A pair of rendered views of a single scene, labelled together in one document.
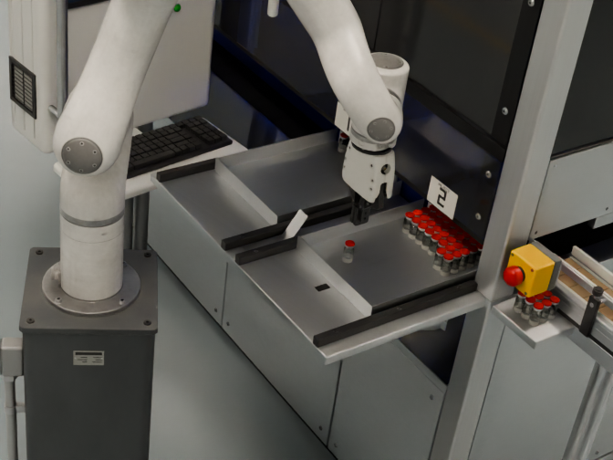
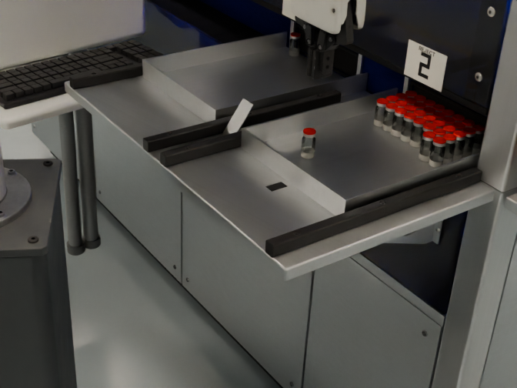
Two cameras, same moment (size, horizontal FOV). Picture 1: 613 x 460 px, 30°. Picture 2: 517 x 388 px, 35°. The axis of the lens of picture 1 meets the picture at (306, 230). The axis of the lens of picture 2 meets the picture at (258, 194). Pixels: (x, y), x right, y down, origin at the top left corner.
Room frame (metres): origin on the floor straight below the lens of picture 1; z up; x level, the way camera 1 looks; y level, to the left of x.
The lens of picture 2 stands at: (0.76, -0.06, 1.50)
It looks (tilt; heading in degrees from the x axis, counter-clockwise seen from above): 31 degrees down; 2
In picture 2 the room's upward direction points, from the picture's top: 3 degrees clockwise
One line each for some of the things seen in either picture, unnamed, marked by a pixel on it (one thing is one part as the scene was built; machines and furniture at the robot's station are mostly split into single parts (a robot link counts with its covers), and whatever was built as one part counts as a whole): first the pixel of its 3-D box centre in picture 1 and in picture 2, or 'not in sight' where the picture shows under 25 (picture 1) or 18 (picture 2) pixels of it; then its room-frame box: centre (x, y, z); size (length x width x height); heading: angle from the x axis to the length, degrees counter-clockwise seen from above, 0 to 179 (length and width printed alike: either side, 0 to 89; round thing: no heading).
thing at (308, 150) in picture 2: (348, 252); (308, 144); (1.94, -0.09, 0.90); 0.02 x 0.02 x 0.04
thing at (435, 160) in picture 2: (446, 265); (437, 152); (1.94, -0.30, 0.90); 0.02 x 0.02 x 0.05
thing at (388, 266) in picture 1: (398, 255); (373, 145); (1.96, -0.20, 0.90); 0.34 x 0.26 x 0.04; 129
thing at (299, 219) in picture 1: (275, 232); (212, 126); (1.97, 0.06, 0.91); 0.14 x 0.03 x 0.06; 129
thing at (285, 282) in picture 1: (324, 232); (276, 130); (2.05, -0.04, 0.87); 0.70 x 0.48 x 0.02; 39
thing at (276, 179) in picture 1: (307, 175); (254, 75); (2.22, 0.01, 0.90); 0.34 x 0.26 x 0.04; 129
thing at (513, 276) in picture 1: (514, 275); not in sight; (1.81, -0.41, 0.99); 0.04 x 0.04 x 0.04; 39
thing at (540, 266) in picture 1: (532, 269); not in sight; (1.84, -0.45, 0.99); 0.08 x 0.07 x 0.07; 129
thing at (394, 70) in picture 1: (379, 95); not in sight; (1.78, -0.09, 1.35); 0.09 x 0.08 x 0.13; 3
